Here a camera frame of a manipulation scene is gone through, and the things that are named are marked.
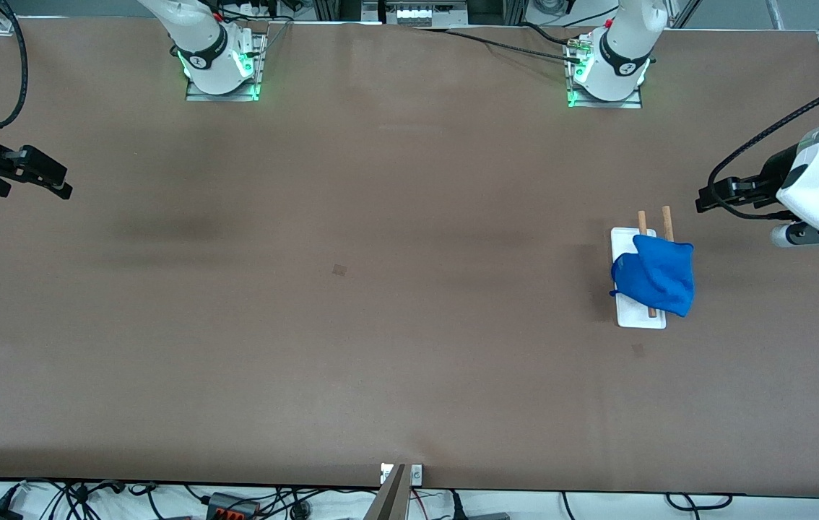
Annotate grey brown slanted bar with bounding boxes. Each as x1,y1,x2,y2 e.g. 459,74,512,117
365,464,409,520

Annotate white rectangular plate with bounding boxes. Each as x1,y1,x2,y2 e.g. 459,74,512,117
611,206,676,330

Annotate white socket strip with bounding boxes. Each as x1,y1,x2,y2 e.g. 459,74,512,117
384,0,468,28

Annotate blue microfibre towel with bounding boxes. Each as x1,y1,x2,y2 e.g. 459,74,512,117
610,235,696,317

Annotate black looped floor cable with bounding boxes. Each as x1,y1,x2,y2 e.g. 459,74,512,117
666,493,734,514

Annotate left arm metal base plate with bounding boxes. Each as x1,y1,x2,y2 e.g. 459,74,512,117
565,43,645,109

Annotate black power strip orange switches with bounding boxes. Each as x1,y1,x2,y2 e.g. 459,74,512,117
206,493,262,520

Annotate black cable across table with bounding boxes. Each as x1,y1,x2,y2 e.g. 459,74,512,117
413,25,587,66

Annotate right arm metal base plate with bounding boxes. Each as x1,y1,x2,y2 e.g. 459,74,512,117
184,32,268,103

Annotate white table edge bracket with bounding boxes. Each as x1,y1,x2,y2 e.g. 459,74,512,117
381,464,423,486

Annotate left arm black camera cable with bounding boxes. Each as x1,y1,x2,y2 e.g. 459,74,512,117
707,76,819,220

